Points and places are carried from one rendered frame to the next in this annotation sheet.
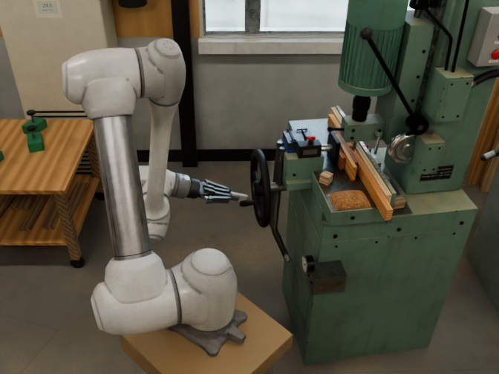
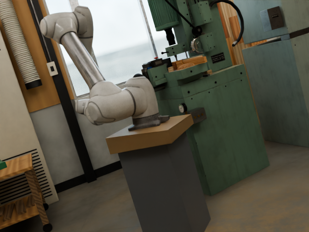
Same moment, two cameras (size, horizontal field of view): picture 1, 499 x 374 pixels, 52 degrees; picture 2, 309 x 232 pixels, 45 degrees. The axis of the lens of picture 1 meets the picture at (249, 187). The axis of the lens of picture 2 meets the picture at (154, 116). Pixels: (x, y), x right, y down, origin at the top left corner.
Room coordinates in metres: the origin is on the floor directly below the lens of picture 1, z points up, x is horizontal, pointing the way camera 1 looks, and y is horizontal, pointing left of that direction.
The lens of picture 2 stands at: (-1.00, 0.62, 1.02)
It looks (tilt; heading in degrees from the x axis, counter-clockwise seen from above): 8 degrees down; 345
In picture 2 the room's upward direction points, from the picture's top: 17 degrees counter-clockwise
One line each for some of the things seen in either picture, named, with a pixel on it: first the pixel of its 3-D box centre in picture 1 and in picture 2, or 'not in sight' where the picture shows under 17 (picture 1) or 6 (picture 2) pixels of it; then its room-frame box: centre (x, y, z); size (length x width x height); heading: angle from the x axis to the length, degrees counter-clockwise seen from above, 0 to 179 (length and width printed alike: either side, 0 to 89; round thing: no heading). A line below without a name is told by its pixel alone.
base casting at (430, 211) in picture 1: (377, 188); (197, 82); (1.60, -0.49, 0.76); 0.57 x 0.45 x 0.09; 101
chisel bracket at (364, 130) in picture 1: (362, 130); (176, 50); (1.58, -0.39, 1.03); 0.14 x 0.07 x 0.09; 101
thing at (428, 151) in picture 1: (425, 151); (207, 42); (1.46, -0.58, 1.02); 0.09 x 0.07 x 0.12; 11
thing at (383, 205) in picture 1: (356, 160); (180, 65); (1.55, -0.38, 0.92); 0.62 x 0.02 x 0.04; 11
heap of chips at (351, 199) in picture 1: (350, 197); (185, 66); (1.34, -0.33, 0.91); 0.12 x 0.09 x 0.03; 101
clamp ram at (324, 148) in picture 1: (325, 148); (164, 65); (1.58, -0.27, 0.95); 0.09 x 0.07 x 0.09; 11
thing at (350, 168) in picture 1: (344, 156); (174, 65); (1.56, -0.34, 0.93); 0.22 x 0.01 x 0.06; 11
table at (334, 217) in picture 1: (321, 166); (166, 76); (1.58, -0.26, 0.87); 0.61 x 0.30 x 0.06; 11
